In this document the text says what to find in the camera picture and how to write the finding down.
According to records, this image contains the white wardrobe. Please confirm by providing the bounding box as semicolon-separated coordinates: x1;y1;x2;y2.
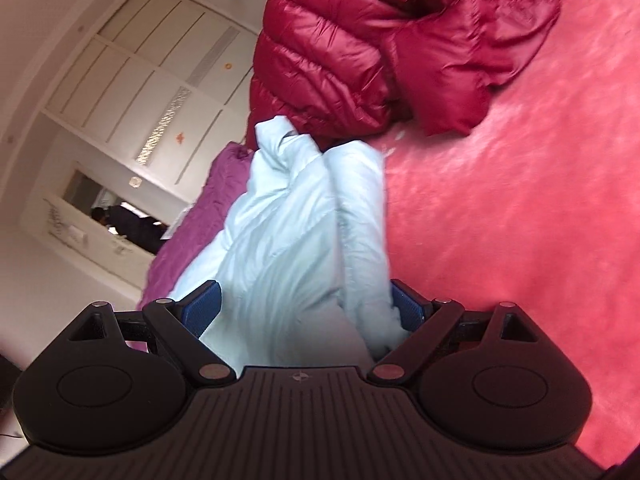
42;0;262;192

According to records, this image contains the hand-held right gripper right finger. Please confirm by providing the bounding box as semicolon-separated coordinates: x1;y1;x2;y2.
367;279;546;387

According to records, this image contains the light blue down jacket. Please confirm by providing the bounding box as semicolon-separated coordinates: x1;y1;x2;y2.
165;115;409;368

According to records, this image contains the white door frame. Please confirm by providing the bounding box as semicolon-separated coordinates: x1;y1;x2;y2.
20;125;202;292

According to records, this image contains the purple down jacket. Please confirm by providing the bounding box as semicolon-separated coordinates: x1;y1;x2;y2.
125;141;257;353

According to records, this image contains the dark red down jacket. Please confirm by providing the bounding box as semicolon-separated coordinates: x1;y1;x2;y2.
245;0;564;154

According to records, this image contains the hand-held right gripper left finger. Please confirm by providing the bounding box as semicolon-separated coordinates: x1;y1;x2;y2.
67;280;237;387

